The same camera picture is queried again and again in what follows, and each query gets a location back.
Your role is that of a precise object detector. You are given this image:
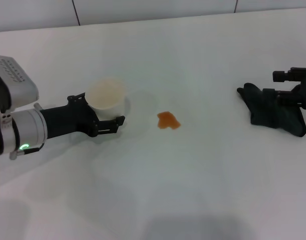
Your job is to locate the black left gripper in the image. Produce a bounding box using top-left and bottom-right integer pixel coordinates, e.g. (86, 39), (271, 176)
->
(39, 91), (126, 140)

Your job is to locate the white paper cup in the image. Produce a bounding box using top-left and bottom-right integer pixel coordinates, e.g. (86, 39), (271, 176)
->
(85, 78), (127, 121)

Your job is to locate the dark blue rag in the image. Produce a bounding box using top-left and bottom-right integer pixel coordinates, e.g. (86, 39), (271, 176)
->
(236, 82), (306, 138)

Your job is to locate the brown water stain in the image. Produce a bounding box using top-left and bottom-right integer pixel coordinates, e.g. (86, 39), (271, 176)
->
(157, 110), (182, 131)

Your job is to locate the white tablecloth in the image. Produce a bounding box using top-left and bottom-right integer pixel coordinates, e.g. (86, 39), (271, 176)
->
(0, 11), (306, 240)

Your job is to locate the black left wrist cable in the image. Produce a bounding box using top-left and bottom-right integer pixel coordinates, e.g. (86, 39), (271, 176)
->
(9, 139), (46, 161)

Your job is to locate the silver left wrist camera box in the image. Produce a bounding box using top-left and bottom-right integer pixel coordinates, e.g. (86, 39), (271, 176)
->
(0, 55), (40, 111)

